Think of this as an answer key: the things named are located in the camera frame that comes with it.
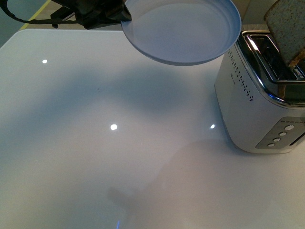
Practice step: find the white chrome two-slot toaster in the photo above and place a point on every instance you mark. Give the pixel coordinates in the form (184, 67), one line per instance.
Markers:
(262, 101)

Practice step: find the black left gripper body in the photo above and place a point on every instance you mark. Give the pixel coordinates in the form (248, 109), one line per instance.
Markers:
(91, 14)

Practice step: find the brown bread slice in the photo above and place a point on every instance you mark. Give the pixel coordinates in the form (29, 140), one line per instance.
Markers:
(286, 23)

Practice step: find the light blue round plate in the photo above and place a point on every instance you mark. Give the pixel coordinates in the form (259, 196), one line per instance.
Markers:
(182, 32)

